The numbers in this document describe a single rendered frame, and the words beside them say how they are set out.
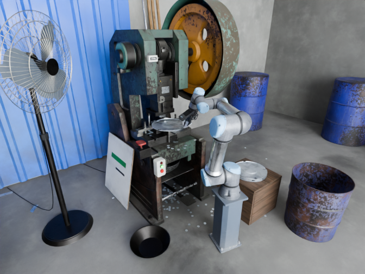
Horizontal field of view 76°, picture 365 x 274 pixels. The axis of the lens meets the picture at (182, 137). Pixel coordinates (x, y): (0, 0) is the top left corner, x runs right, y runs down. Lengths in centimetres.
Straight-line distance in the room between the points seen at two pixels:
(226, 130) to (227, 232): 86
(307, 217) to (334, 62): 308
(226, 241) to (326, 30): 375
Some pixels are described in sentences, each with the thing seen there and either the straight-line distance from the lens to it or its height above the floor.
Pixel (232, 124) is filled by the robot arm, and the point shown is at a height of 104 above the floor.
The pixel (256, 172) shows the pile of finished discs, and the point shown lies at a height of 38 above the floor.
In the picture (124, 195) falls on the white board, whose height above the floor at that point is 11.
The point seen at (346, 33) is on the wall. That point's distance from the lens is 458.
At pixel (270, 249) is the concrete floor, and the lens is 203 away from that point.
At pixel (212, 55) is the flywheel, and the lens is 197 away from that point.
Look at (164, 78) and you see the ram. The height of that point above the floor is 116.
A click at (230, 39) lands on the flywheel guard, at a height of 143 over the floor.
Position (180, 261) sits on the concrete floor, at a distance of 186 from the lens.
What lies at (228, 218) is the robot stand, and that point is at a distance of 172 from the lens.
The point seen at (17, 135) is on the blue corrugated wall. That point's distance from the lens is 287.
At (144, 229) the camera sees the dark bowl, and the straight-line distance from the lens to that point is 200.
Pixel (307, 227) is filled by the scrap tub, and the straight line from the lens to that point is 212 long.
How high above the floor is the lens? 147
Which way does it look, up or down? 24 degrees down
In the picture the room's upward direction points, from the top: straight up
